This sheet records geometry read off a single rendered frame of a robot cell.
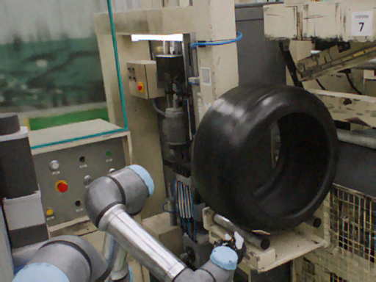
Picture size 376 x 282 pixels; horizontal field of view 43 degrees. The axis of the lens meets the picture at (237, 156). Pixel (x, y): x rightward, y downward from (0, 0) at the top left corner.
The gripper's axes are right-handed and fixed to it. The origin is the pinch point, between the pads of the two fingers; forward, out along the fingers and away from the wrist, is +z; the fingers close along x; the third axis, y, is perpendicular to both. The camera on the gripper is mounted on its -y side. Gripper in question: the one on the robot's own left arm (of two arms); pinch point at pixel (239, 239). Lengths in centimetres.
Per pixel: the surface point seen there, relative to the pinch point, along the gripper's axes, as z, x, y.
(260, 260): 12.5, 2.9, -18.2
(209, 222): 34.9, 27.2, -7.2
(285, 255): 23.5, -2.6, -26.2
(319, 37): 50, -45, 45
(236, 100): 31, -11, 40
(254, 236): 18.4, 3.2, -11.0
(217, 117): 26.5, -2.5, 37.4
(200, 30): 59, 0, 67
